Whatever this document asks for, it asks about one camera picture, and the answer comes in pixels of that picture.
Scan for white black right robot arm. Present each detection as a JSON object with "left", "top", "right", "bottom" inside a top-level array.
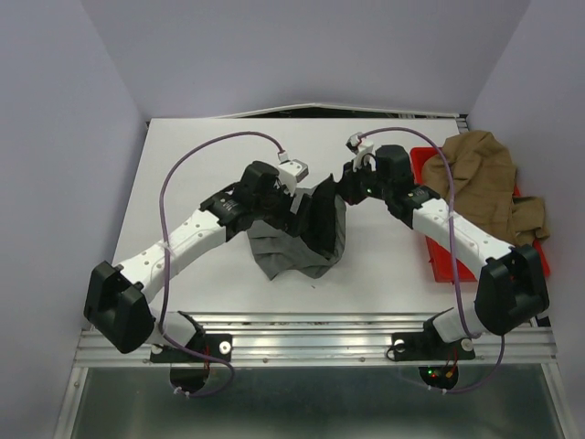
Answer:
[{"left": 337, "top": 144, "right": 549, "bottom": 357}]

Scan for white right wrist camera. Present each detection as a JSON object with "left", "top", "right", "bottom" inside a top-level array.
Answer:
[{"left": 346, "top": 133, "right": 374, "bottom": 170}]

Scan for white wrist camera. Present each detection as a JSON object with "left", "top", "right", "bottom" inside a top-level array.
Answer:
[
  {"left": 277, "top": 152, "right": 309, "bottom": 193},
  {"left": 346, "top": 133, "right": 374, "bottom": 170}
]

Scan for grey pleated skirt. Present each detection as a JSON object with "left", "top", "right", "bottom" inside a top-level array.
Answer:
[{"left": 247, "top": 177, "right": 346, "bottom": 281}]

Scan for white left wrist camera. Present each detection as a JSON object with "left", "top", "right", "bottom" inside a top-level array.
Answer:
[{"left": 277, "top": 152, "right": 309, "bottom": 193}]

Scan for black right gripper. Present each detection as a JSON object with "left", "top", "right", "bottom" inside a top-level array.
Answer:
[{"left": 329, "top": 156, "right": 392, "bottom": 206}]

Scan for tan brown skirt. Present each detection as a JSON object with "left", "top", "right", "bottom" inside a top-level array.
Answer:
[{"left": 442, "top": 131, "right": 550, "bottom": 246}]

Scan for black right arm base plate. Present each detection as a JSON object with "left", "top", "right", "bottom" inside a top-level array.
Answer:
[{"left": 386, "top": 332, "right": 475, "bottom": 362}]

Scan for aluminium rail frame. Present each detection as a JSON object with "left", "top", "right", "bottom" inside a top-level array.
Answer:
[{"left": 54, "top": 313, "right": 580, "bottom": 438}]

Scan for red plastic tray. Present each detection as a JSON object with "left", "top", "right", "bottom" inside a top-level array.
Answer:
[{"left": 409, "top": 146, "right": 550, "bottom": 283}]

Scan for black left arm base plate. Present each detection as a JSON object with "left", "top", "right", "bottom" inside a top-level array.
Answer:
[{"left": 149, "top": 333, "right": 232, "bottom": 364}]

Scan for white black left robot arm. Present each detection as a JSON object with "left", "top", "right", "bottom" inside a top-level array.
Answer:
[{"left": 83, "top": 160, "right": 312, "bottom": 360}]

